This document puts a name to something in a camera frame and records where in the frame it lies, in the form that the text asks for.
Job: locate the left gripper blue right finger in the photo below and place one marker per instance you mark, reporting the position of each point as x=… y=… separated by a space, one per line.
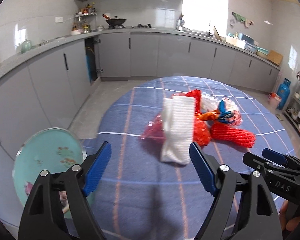
x=206 y=167

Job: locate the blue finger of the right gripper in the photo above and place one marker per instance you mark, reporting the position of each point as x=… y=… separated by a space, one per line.
x=274 y=156

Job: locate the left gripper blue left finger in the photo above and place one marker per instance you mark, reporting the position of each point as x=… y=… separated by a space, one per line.
x=94 y=166

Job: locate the red plastic bag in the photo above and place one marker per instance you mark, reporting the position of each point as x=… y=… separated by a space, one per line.
x=201 y=133

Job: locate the red foam net sleeve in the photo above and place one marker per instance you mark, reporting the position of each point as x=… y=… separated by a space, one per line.
x=240 y=137

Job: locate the orange blue snack wrapper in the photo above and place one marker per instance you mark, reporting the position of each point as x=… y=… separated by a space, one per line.
x=221 y=114

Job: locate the white towel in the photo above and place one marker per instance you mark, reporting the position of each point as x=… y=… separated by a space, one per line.
x=178 y=127

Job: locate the teal trash bin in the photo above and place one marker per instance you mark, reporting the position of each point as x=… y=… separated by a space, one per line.
x=53 y=149

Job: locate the grey kitchen cabinets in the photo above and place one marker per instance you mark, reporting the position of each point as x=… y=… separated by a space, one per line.
x=46 y=87

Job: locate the person's right hand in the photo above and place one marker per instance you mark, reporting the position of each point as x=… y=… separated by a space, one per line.
x=291 y=224

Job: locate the blue plaid tablecloth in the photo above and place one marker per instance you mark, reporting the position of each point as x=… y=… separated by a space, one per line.
x=139 y=197

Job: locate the pink transparent plastic bag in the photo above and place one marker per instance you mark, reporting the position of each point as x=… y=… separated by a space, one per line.
x=154 y=130

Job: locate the purple wrapper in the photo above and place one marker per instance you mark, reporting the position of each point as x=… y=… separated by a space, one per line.
x=62 y=194

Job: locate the blue gas cylinder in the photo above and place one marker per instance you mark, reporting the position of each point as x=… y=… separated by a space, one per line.
x=283 y=92

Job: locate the red white patterned bag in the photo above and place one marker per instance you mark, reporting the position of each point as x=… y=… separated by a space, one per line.
x=210 y=103

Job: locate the cardboard box on counter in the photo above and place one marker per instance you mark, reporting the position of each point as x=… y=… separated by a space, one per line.
x=275 y=57

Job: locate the green kettle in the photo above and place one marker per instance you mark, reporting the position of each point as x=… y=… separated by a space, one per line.
x=26 y=46

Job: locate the spice rack with bottles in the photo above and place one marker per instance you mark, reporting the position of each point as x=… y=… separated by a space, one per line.
x=80 y=24

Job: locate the black wok on stove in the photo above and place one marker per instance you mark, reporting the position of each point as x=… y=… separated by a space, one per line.
x=115 y=22

